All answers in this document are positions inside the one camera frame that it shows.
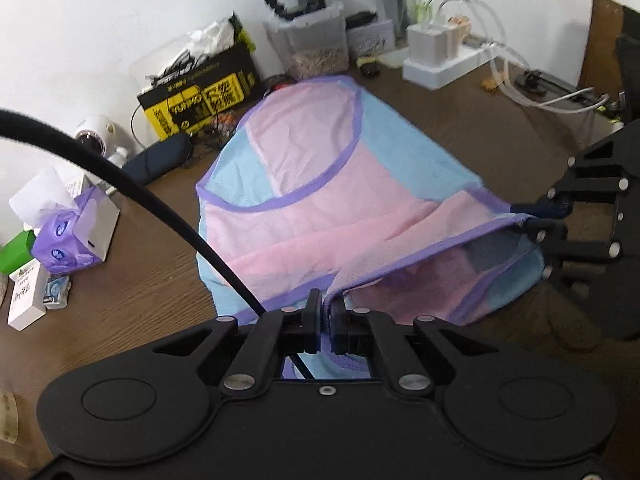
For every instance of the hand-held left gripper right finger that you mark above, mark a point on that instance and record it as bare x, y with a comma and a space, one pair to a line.
338, 325

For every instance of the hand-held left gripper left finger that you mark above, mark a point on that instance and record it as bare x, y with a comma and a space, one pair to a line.
314, 322

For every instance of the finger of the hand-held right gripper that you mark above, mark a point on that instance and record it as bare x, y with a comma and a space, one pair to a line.
550, 238
545, 207

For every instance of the pink blue mesh garment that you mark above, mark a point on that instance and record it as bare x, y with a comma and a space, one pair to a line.
320, 200

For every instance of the brown scrap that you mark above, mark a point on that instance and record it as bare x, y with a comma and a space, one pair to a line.
491, 86

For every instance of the black standing panel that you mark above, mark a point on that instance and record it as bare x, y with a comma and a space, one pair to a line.
630, 75

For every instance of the white power strip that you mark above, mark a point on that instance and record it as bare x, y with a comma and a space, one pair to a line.
440, 72

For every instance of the brown wooden board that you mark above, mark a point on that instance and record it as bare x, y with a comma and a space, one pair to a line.
600, 45

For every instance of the white charger block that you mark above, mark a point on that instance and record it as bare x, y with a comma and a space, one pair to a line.
454, 45
427, 45

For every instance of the beige small adapter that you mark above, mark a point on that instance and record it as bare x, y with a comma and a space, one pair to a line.
461, 27

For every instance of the small orange object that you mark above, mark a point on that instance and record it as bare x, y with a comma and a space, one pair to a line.
224, 121

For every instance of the black key fob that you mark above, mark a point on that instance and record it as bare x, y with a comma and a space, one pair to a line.
371, 70

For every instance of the dark navy pouch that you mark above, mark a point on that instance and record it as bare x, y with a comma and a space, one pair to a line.
155, 157

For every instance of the red packet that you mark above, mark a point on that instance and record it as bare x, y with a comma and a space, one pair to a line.
281, 83

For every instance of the yellow black cardboard box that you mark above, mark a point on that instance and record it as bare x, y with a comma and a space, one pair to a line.
200, 95

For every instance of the small blue packet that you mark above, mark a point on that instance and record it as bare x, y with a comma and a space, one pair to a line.
56, 292

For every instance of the purple tissue box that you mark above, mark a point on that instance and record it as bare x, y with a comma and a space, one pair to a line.
65, 245

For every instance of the black item on tin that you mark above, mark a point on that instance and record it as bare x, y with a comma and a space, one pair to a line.
361, 19

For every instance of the clear plastic storage container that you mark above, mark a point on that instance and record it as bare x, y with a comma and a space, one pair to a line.
312, 45

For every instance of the small white carton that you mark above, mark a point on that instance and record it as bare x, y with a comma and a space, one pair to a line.
27, 295

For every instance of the crumpled white plastic bag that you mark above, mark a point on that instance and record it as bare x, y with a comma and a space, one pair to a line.
212, 37

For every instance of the white security camera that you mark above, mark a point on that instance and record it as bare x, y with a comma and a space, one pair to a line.
97, 132

